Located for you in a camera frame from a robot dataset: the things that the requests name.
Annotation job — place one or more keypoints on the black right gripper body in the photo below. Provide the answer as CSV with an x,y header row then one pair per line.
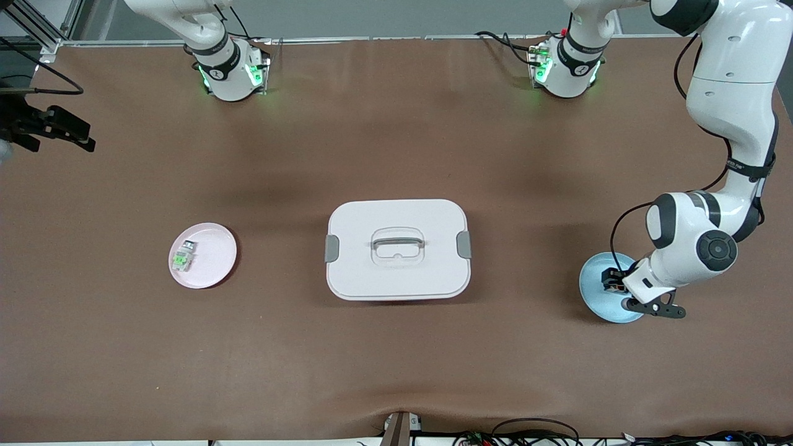
x,y
17,119

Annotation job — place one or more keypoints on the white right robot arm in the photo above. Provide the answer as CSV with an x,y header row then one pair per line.
x,y
223,68

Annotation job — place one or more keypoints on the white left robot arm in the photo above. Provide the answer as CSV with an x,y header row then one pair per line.
x,y
731,93

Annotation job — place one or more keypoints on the light blue round plate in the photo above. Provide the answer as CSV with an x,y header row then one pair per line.
x,y
595,285

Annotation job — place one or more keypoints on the grey box latch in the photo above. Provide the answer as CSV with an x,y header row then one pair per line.
x,y
464,244
331,248

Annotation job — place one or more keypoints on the pink round plate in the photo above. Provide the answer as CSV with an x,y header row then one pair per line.
x,y
214,260

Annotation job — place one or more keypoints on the white lidded storage box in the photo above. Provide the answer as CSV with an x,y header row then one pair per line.
x,y
396,272

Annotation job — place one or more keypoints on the brown table mat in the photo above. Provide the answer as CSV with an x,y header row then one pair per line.
x,y
396,371

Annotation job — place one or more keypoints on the aluminium frame post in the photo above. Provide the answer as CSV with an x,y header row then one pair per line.
x,y
48,46

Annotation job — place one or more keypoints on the green and white switch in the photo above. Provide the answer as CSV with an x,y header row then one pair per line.
x,y
182,257

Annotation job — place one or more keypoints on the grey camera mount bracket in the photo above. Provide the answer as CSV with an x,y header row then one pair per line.
x,y
399,430

